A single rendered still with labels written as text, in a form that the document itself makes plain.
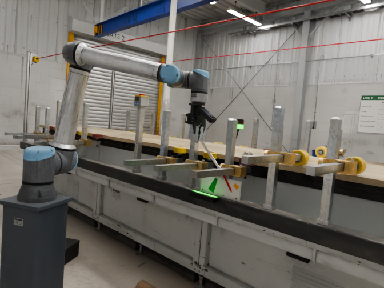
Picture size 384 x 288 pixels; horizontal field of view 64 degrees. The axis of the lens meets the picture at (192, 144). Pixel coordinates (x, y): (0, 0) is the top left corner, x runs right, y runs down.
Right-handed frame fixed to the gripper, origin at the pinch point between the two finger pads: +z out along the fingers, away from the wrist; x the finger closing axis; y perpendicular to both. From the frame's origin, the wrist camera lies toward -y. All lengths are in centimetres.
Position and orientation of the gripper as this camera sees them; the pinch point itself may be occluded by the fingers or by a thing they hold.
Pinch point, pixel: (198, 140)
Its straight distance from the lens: 163.4
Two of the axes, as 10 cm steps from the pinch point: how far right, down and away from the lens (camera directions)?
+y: -7.3, -1.2, 6.7
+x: -6.7, -0.1, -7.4
